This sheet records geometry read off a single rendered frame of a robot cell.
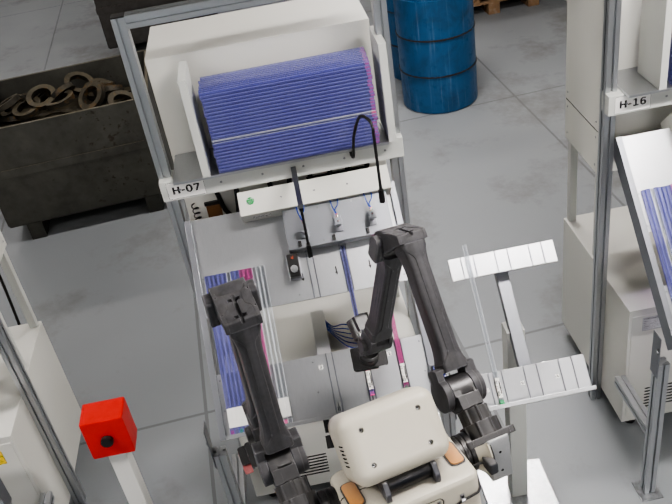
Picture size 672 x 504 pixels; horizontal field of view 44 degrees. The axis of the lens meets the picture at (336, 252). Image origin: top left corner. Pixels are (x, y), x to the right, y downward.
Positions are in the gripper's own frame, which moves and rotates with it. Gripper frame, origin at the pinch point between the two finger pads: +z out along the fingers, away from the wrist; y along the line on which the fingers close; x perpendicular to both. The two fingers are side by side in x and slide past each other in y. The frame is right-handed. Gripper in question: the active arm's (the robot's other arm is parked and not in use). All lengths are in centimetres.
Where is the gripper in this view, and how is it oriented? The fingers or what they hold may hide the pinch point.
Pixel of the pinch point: (369, 362)
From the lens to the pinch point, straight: 247.5
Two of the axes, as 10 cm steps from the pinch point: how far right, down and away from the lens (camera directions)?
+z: 0.4, 3.3, 9.4
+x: 1.9, 9.3, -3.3
